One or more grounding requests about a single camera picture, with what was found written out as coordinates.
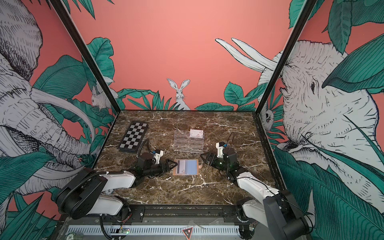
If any white perforated cable tray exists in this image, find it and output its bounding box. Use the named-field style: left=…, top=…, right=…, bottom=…
left=66, top=225, right=240, bottom=236

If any white pink credit card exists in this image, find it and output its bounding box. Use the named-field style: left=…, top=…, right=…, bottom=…
left=190, top=129, right=204, bottom=139

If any black front mounting rail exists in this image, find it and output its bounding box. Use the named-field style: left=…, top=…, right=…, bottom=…
left=61, top=203, right=304, bottom=224

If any black white checkered board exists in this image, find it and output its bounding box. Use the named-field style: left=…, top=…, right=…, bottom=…
left=118, top=121, right=149, bottom=153

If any black corner frame post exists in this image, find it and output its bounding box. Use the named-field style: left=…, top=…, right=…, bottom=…
left=256, top=0, right=317, bottom=115
left=50, top=0, right=121, bottom=114

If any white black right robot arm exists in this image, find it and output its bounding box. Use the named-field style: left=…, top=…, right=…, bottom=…
left=200, top=146, right=310, bottom=240

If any black corner frame post left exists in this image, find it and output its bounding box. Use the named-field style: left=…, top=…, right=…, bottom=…
left=50, top=0, right=121, bottom=114

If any clear acrylic organizer box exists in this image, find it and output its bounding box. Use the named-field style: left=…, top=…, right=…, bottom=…
left=173, top=130, right=204, bottom=154

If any black corner frame post right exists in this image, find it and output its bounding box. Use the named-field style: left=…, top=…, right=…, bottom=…
left=256, top=0, right=317, bottom=115

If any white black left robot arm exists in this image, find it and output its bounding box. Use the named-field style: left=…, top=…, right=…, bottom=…
left=56, top=152, right=178, bottom=222

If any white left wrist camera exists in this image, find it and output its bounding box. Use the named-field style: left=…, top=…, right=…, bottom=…
left=152, top=150, right=164, bottom=165

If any red triangle warning sticker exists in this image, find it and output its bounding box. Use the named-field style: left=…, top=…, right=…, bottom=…
left=182, top=227, right=194, bottom=240

